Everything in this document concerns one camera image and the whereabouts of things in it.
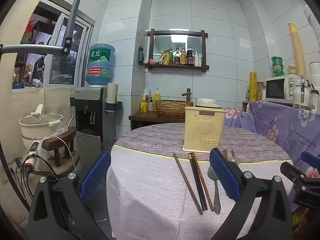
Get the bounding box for black cables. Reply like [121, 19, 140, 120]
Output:
[10, 155, 38, 198]

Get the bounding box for cream plastic utensil holder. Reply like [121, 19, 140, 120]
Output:
[182, 106, 225, 153]

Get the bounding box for window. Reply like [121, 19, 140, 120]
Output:
[12, 0, 94, 89]

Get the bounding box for wooden framed mirror shelf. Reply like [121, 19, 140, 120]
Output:
[145, 29, 210, 72]

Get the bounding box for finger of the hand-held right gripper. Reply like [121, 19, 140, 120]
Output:
[301, 151, 320, 169]
[280, 161, 320, 208]

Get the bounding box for purple floral cloth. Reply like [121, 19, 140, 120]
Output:
[224, 100, 320, 213]

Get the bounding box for white foam table cover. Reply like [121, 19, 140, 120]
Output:
[106, 145, 298, 240]

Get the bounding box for dark soy sauce bottle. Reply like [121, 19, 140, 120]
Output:
[186, 46, 195, 66]

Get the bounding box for white microwave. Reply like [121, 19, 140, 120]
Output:
[265, 74, 303, 104]

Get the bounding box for yellow soap dispenser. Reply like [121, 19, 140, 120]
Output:
[152, 88, 162, 104]

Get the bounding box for white tumbler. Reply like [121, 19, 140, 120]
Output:
[311, 84, 320, 112]

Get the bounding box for dark wooden counter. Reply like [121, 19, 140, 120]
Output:
[129, 111, 187, 130]

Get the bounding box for wicker sink basin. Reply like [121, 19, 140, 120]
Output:
[155, 100, 194, 117]

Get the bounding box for metal spoon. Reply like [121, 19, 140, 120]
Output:
[207, 165, 222, 215]
[230, 149, 241, 165]

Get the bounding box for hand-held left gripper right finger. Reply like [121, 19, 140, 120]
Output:
[209, 148, 293, 240]

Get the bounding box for grey camera stand pole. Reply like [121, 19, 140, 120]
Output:
[0, 0, 110, 55]

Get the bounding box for dark wooden stool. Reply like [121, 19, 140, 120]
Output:
[41, 127, 77, 167]

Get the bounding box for blue water jug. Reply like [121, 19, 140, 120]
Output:
[85, 43, 116, 87]

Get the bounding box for dark wooden chopstick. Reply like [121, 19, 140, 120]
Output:
[189, 153, 208, 211]

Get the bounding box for grey water dispenser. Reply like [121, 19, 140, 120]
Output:
[70, 87, 118, 155]

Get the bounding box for grey woven tablecloth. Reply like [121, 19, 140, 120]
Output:
[114, 123, 292, 164]

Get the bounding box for yellow roll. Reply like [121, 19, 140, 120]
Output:
[249, 72, 258, 102]

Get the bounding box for white cup dispenser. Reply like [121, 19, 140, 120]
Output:
[105, 83, 123, 117]

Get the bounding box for white cup stack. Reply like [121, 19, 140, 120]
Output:
[302, 5, 320, 55]

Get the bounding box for yellow paper cup stack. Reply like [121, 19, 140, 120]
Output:
[288, 22, 306, 77]

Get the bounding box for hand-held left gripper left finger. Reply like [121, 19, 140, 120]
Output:
[26, 150, 112, 240]

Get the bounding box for cream cooking pot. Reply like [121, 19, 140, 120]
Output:
[19, 104, 63, 145]

